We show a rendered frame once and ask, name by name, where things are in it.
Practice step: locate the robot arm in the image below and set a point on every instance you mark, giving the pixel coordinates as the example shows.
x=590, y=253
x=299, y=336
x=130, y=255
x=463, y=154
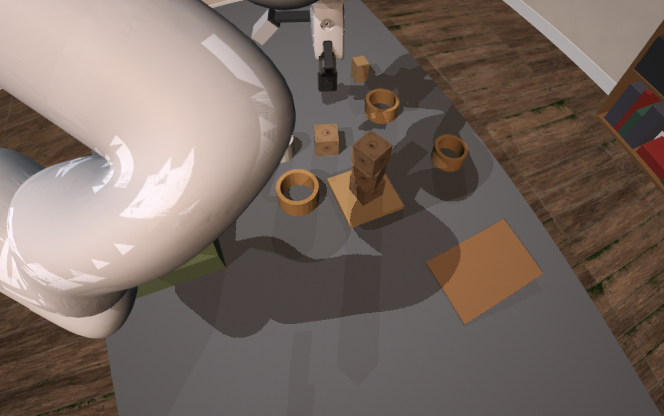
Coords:
x=191, y=119

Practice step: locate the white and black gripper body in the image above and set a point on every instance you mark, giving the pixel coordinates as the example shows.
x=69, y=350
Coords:
x=323, y=28

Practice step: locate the orange ring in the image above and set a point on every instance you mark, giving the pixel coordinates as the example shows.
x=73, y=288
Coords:
x=381, y=116
x=453, y=143

